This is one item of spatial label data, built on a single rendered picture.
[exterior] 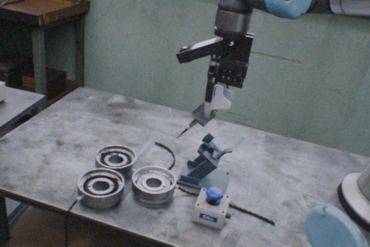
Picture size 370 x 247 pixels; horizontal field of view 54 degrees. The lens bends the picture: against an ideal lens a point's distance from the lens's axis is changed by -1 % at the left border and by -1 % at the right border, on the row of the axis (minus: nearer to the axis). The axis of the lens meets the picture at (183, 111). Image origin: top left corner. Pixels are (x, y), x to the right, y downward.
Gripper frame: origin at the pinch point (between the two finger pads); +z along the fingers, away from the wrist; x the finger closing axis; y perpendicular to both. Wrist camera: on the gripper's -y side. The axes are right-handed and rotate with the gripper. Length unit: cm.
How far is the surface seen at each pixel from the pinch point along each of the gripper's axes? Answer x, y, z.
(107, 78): 151, -97, 67
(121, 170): -9.9, -17.2, 16.5
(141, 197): -15.8, -9.5, 17.8
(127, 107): 28.5, -31.5, 19.8
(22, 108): 29, -75, 32
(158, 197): -15.1, -5.6, 17.2
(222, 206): -14.2, 8.8, 15.5
